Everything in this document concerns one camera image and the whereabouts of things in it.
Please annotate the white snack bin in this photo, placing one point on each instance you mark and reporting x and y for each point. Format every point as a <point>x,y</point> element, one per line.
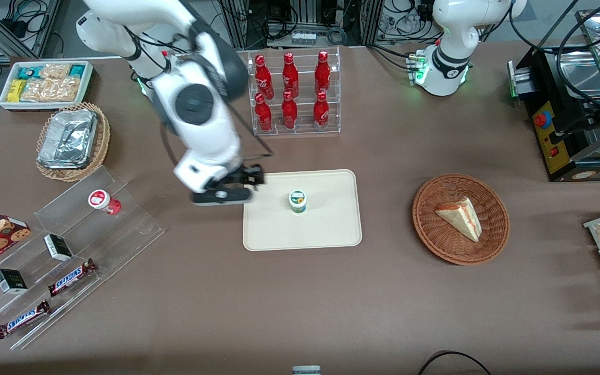
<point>87,78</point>

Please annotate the steel machine tray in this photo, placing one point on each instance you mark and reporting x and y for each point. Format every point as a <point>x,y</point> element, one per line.
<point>584,73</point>

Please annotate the clear cracker packet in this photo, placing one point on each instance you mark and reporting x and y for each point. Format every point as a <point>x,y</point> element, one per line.
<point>55,70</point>
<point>50,91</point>

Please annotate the sandwich wedge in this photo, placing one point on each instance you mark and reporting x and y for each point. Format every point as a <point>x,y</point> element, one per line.
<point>461,219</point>

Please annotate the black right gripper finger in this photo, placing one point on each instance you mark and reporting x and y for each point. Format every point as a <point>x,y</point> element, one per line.
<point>250,177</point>

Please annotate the stack of foil containers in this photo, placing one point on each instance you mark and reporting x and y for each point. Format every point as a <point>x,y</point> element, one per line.
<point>67,138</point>

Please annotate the red cola bottle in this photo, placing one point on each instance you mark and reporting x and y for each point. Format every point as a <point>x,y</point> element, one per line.
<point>262,73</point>
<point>321,110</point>
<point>263,112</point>
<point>290,70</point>
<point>289,110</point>
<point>322,67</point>

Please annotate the clear acrylic stepped display stand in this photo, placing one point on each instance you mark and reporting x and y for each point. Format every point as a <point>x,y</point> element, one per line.
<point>123,229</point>

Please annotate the teal snack packet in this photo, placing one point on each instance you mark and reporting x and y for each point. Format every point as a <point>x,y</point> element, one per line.
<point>77,69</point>
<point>28,72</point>

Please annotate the light wicker basket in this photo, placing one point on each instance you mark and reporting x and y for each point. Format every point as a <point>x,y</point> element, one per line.
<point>99,140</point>

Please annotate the black machine yellow panel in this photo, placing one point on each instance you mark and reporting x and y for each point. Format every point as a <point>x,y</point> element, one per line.
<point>565,120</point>

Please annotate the small black carton box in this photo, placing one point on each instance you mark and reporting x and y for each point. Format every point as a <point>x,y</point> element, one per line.
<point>58,247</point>
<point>11,281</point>

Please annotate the red gum jar white lid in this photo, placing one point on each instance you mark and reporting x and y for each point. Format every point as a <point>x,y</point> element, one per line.
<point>103,200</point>

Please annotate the white power strip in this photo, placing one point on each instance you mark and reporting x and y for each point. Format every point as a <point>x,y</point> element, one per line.
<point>304,37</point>

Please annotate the small grey device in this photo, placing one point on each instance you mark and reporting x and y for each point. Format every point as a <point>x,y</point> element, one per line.
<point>306,370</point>

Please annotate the yellow snack packet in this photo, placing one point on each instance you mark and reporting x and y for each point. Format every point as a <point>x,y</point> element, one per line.
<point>16,89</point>

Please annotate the brown wicker basket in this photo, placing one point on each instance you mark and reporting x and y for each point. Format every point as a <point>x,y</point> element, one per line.
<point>435,234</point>

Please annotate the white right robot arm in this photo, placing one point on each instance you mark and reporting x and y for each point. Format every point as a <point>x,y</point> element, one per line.
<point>201,104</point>

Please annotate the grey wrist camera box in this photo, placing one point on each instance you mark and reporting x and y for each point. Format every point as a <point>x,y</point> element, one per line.
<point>222,196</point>

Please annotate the cream plastic tray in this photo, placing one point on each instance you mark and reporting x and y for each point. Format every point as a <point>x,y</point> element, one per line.
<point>331,224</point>

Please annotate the Snickers chocolate bar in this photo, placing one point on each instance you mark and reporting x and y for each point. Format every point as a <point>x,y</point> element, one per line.
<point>23,319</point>
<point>72,277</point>

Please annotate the clear acrylic bottle rack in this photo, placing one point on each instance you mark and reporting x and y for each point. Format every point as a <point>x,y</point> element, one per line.
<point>334,94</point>

